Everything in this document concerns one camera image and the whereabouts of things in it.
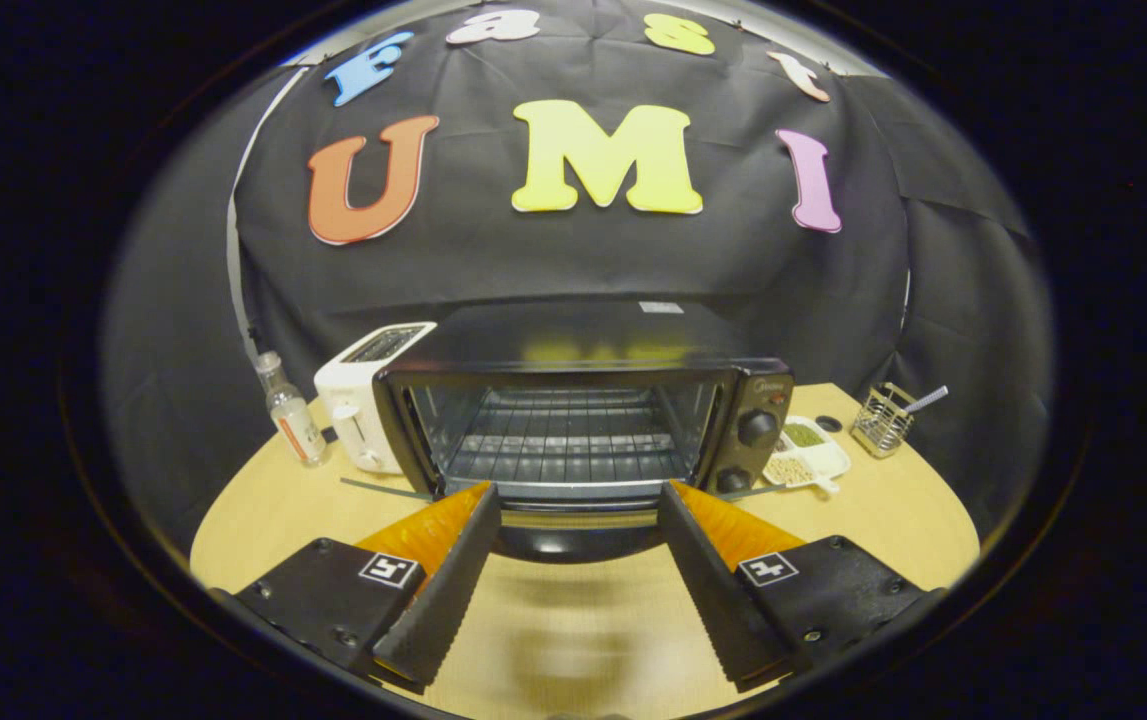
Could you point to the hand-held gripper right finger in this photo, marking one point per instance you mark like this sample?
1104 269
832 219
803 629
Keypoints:
713 590

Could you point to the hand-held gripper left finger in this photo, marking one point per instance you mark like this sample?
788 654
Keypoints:
453 590

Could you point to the black toaster oven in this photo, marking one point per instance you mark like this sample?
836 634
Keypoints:
583 340

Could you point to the white toaster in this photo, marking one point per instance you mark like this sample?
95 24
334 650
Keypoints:
353 400

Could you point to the white divided seed dish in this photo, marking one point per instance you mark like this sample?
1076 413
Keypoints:
813 460

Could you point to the small black round cap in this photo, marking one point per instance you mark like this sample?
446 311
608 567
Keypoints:
829 423

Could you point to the small clear bottle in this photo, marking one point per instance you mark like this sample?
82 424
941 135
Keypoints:
293 420

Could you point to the white spoon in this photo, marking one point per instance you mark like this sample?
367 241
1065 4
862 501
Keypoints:
928 398

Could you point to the black backdrop cloth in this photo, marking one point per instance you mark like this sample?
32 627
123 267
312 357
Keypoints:
493 260

